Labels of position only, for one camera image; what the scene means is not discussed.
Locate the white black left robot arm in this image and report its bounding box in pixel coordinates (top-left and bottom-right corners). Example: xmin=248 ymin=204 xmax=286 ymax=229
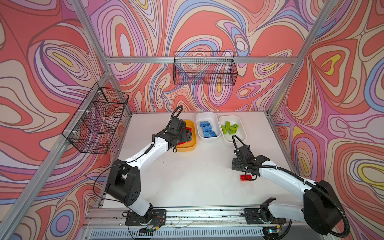
xmin=105 ymin=117 xmax=190 ymax=217

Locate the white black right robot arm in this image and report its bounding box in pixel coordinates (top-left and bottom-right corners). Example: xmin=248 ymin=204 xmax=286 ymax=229
xmin=232 ymin=144 xmax=351 ymax=238

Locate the yellow plastic bin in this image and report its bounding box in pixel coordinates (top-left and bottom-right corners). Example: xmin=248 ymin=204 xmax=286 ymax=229
xmin=177 ymin=120 xmax=197 ymax=152

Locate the white middle plastic bin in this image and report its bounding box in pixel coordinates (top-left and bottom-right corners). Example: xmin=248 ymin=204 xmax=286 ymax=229
xmin=196 ymin=112 xmax=222 ymax=142

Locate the white plastic bin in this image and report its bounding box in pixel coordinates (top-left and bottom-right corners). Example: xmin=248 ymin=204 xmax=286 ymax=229
xmin=219 ymin=115 xmax=247 ymax=145
xmin=196 ymin=112 xmax=222 ymax=142

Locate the white right plastic bin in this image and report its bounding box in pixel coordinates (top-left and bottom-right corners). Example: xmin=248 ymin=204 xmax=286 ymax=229
xmin=219 ymin=115 xmax=247 ymax=145

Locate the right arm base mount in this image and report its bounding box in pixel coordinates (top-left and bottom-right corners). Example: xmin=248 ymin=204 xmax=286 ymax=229
xmin=240 ymin=208 xmax=287 ymax=226

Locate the black wire basket back wall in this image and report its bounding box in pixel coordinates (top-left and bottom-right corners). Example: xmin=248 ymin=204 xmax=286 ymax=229
xmin=173 ymin=51 xmax=238 ymax=86

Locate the black wire basket wall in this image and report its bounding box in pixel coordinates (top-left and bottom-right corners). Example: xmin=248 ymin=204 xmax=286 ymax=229
xmin=173 ymin=51 xmax=238 ymax=86
xmin=62 ymin=83 xmax=129 ymax=155

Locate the black wire basket left wall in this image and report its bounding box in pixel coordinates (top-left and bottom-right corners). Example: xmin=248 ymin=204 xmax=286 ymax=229
xmin=62 ymin=83 xmax=129 ymax=155

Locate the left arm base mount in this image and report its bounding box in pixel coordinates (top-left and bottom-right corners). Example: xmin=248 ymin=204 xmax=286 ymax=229
xmin=122 ymin=207 xmax=167 ymax=235

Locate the aluminium rail at front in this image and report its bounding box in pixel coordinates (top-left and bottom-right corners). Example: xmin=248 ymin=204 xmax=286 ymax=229
xmin=79 ymin=206 xmax=323 ymax=240

